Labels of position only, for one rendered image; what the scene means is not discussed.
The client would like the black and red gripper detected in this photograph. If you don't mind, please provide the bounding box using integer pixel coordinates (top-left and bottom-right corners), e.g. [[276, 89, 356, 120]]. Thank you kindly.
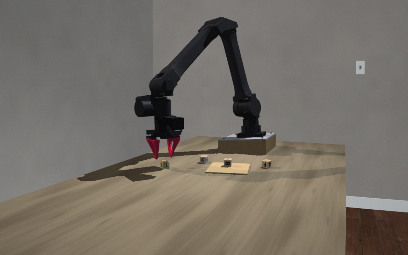
[[146, 130, 180, 160]]

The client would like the beige flat mat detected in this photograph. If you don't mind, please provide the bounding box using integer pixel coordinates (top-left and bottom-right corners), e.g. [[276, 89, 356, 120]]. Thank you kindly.
[[205, 162, 250, 175]]

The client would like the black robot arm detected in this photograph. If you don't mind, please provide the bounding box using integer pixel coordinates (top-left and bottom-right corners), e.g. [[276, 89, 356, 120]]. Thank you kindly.
[[134, 17, 266, 138]]

